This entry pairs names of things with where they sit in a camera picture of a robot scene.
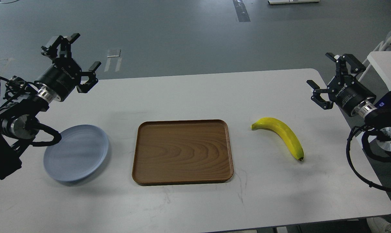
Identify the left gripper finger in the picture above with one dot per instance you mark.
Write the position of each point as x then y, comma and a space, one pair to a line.
59, 47
92, 80

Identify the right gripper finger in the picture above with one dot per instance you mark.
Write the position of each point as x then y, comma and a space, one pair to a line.
346, 64
316, 95

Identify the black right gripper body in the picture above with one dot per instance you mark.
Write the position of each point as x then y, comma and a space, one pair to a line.
348, 93

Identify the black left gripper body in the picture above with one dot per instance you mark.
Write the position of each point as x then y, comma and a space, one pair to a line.
63, 75

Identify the light blue plate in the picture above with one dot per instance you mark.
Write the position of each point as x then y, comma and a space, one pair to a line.
81, 151

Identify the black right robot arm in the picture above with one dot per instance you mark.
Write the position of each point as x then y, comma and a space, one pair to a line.
377, 117

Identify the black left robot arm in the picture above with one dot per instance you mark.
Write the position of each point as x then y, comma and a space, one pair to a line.
21, 101

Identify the yellow banana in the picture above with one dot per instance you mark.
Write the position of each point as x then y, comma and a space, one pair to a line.
284, 132

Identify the brown wooden tray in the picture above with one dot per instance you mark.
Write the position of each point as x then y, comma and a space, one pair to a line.
182, 152

